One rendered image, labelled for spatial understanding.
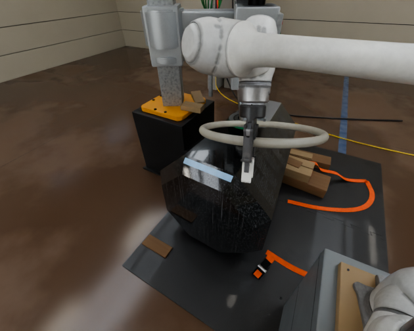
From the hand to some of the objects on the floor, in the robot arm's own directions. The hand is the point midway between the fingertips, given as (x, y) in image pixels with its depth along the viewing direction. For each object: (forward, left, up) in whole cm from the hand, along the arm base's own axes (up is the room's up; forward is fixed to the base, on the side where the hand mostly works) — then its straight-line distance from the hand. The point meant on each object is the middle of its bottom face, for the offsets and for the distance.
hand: (248, 169), depth 68 cm
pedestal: (+89, -132, -122) cm, 200 cm away
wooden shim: (+66, -22, -121) cm, 140 cm away
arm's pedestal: (-52, +15, -124) cm, 135 cm away
